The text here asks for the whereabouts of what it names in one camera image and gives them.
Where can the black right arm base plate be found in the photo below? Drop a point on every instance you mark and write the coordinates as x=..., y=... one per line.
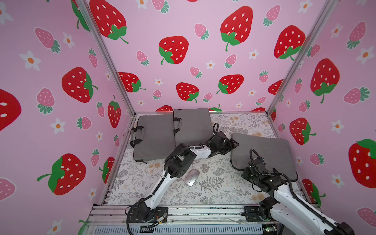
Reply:
x=257, y=214

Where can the aluminium frame post right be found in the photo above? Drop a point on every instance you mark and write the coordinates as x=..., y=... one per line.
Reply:
x=323, y=16

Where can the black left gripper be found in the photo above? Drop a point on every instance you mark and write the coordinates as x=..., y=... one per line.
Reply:
x=228, y=146

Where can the silver computer mouse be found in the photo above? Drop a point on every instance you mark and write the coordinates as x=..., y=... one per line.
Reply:
x=192, y=177

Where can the grey laptop bag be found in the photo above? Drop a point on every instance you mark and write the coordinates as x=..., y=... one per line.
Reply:
x=153, y=137
x=276, y=153
x=192, y=126

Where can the aluminium frame post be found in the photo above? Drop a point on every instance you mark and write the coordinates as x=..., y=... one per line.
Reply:
x=323, y=16
x=88, y=17

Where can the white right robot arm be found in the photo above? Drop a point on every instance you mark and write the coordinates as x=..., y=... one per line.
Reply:
x=285, y=206

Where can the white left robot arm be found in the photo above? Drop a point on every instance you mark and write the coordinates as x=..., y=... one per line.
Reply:
x=176, y=165

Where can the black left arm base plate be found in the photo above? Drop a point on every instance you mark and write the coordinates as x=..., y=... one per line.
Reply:
x=145, y=215

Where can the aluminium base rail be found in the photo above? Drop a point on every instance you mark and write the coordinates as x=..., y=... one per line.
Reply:
x=182, y=220

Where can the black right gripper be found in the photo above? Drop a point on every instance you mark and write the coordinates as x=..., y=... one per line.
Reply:
x=254, y=168

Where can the aluminium frame post left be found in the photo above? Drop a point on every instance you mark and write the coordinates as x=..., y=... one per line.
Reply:
x=88, y=17

